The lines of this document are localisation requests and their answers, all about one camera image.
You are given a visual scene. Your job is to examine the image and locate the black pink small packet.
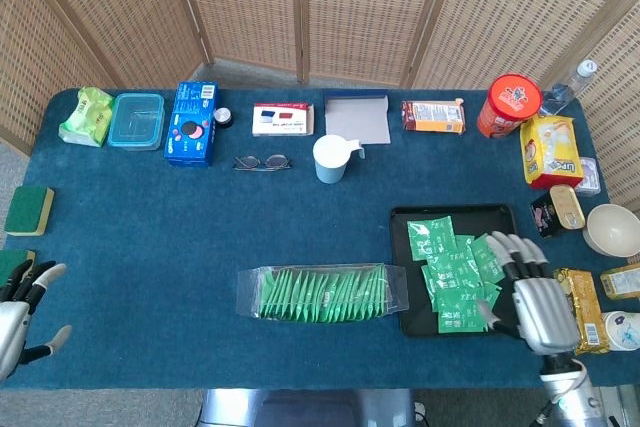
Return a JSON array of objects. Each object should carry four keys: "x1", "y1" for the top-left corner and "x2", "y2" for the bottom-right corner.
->
[{"x1": 529, "y1": 191, "x2": 566, "y2": 239}]

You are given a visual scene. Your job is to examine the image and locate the transparent plastic box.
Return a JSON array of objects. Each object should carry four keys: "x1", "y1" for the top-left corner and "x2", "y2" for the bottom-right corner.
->
[{"x1": 236, "y1": 261, "x2": 410, "y2": 323}]

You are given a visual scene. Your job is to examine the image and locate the blue carpet table cover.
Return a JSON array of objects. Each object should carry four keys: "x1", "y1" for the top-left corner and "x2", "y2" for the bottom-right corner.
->
[{"x1": 0, "y1": 88, "x2": 619, "y2": 391}]

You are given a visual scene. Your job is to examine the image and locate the blue-lidded clear food container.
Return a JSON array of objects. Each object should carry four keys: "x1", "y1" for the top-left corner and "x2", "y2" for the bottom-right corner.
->
[{"x1": 107, "y1": 92, "x2": 166, "y2": 152}]

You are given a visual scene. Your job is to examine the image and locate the blue grey open box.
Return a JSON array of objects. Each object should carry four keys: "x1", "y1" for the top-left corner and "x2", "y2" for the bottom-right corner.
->
[{"x1": 322, "y1": 90, "x2": 392, "y2": 146}]

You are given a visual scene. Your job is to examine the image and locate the clear plastic water bottle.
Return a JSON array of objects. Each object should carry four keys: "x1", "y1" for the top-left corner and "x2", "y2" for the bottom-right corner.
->
[{"x1": 538, "y1": 59, "x2": 599, "y2": 118}]

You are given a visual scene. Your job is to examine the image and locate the red orange round canister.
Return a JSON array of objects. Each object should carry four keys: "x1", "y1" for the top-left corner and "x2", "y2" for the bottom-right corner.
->
[{"x1": 476, "y1": 73, "x2": 544, "y2": 140}]

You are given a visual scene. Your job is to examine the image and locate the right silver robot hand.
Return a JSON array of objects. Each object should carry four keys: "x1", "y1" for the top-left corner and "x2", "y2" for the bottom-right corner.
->
[{"x1": 477, "y1": 230, "x2": 581, "y2": 356}]

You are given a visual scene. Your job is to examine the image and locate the white cup blue flower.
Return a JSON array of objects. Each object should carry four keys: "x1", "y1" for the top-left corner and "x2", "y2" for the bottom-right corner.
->
[{"x1": 602, "y1": 310, "x2": 640, "y2": 352}]

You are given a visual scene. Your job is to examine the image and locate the gold tin can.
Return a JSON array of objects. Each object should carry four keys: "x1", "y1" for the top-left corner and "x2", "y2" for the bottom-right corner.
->
[{"x1": 549, "y1": 184, "x2": 586, "y2": 231}]

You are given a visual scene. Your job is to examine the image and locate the cream ceramic bowl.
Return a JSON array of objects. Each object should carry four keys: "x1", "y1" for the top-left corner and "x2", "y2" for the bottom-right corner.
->
[{"x1": 583, "y1": 203, "x2": 640, "y2": 258}]

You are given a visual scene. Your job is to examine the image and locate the blue Oreo cookie box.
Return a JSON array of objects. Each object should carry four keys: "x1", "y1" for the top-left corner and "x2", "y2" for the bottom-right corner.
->
[{"x1": 164, "y1": 80, "x2": 221, "y2": 168}]

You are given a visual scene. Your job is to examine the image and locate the silver robot torso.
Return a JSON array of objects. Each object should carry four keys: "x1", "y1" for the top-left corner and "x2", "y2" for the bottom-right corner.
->
[{"x1": 199, "y1": 389, "x2": 416, "y2": 427}]

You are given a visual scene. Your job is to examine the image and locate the brown orange snack pack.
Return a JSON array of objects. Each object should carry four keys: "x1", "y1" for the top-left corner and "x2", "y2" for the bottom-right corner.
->
[{"x1": 400, "y1": 99, "x2": 467, "y2": 135}]

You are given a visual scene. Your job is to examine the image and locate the black plastic tray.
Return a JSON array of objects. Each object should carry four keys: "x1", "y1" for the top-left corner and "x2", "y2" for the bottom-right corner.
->
[{"x1": 389, "y1": 203, "x2": 526, "y2": 338}]

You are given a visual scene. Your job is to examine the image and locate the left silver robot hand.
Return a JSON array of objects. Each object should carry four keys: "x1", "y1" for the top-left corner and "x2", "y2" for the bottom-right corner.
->
[{"x1": 0, "y1": 260, "x2": 73, "y2": 382}]

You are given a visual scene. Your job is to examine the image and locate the wicker folding screen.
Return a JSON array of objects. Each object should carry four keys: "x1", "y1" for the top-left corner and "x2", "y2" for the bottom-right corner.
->
[{"x1": 0, "y1": 0, "x2": 640, "y2": 208}]

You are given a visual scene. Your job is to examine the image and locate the green yellow sponge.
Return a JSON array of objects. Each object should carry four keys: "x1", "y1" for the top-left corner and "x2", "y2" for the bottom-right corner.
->
[
  {"x1": 3, "y1": 185, "x2": 56, "y2": 237},
  {"x1": 0, "y1": 248, "x2": 37, "y2": 281}
]

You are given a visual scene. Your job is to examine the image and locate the thin-framed eyeglasses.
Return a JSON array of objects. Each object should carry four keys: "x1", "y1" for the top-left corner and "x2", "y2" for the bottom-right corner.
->
[{"x1": 232, "y1": 154, "x2": 294, "y2": 173}]

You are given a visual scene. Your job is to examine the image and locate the clear purple plastic case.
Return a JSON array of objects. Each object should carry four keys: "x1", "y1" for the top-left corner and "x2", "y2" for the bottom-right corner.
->
[{"x1": 574, "y1": 156, "x2": 601, "y2": 197}]

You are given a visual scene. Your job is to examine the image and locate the row of green tea bags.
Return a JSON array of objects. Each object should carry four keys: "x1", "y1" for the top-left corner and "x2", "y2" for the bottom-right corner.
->
[{"x1": 257, "y1": 266, "x2": 396, "y2": 323}]

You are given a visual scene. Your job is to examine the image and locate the yellow snack bag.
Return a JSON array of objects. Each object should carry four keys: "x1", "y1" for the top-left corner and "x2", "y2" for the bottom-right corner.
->
[{"x1": 519, "y1": 115, "x2": 585, "y2": 191}]

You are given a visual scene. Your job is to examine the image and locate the gold foil snack pack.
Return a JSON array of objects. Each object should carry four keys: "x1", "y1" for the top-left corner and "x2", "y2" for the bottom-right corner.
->
[{"x1": 553, "y1": 268, "x2": 611, "y2": 356}]

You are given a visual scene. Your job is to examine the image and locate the white red blue card box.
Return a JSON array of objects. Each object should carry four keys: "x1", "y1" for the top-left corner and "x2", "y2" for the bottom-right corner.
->
[{"x1": 251, "y1": 102, "x2": 316, "y2": 138}]

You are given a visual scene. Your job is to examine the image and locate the green snack bag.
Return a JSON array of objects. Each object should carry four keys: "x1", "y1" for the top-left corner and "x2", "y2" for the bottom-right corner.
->
[{"x1": 58, "y1": 87, "x2": 115, "y2": 148}]

